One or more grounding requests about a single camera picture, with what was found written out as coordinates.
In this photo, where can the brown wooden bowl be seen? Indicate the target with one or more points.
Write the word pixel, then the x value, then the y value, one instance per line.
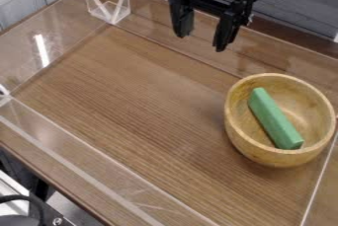
pixel 306 107

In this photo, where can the grey sofa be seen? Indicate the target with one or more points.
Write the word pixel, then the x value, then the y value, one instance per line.
pixel 315 16

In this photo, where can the black metal bracket with bolt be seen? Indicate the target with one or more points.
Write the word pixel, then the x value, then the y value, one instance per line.
pixel 52 217

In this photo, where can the green rectangular block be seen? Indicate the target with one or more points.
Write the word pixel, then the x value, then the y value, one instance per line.
pixel 273 121

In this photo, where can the clear acrylic corner bracket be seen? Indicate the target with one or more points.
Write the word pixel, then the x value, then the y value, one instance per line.
pixel 108 11

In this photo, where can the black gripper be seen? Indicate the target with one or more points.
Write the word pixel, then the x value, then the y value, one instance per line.
pixel 227 28

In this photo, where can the clear acrylic front wall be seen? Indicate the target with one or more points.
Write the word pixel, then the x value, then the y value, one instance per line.
pixel 113 193

